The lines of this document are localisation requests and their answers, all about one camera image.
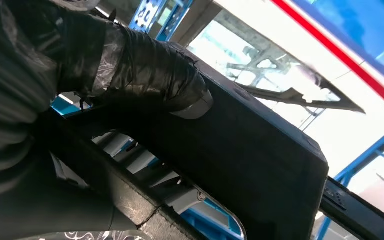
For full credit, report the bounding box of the red barrier belt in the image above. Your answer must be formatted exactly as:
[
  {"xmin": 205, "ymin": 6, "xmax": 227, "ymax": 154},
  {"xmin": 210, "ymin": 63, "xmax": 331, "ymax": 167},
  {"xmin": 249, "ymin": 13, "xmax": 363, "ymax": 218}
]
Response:
[{"xmin": 271, "ymin": 0, "xmax": 384, "ymax": 117}]

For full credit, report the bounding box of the blue metal shelf rack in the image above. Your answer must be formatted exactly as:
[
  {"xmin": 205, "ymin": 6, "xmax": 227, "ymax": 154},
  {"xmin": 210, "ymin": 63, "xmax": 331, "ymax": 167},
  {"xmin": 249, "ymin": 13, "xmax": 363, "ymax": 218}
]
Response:
[{"xmin": 51, "ymin": 0, "xmax": 384, "ymax": 240}]

